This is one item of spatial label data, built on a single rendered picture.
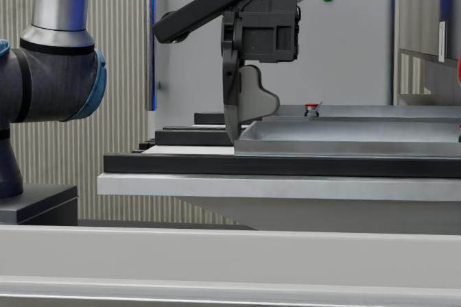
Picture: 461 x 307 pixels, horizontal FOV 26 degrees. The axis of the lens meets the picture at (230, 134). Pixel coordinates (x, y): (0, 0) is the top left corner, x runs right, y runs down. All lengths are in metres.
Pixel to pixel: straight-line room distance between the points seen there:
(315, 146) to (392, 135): 0.27
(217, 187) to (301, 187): 0.09
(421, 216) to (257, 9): 0.29
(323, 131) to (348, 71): 0.69
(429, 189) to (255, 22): 0.26
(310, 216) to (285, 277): 0.84
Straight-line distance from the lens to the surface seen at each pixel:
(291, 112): 1.67
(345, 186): 1.03
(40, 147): 5.14
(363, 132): 1.33
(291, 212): 1.12
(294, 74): 2.02
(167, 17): 1.12
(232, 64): 1.09
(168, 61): 2.07
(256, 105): 1.11
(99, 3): 5.01
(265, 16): 1.10
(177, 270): 0.28
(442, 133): 1.34
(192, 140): 1.35
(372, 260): 0.28
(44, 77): 1.54
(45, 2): 1.55
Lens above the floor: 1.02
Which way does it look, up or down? 5 degrees down
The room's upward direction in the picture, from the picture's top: straight up
